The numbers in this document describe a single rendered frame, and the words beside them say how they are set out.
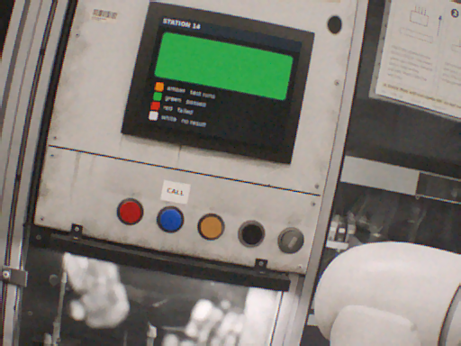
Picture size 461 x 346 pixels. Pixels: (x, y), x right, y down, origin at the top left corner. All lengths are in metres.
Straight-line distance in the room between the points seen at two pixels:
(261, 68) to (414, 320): 0.59
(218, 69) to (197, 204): 0.20
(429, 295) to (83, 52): 0.70
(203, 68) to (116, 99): 0.13
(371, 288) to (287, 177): 0.51
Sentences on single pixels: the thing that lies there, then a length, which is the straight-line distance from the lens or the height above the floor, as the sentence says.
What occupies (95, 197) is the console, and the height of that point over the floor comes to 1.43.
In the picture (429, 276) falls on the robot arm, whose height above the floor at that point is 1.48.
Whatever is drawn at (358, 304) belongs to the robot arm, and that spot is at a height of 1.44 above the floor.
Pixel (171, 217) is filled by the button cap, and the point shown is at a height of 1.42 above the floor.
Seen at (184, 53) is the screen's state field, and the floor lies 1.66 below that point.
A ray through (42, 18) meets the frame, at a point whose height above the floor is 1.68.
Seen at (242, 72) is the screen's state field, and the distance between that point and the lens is 1.58.
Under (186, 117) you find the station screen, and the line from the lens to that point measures 1.58.
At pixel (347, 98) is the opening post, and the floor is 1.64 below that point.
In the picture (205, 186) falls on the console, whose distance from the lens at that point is 1.61.
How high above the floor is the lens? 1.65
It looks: 5 degrees down
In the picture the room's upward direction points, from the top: 11 degrees clockwise
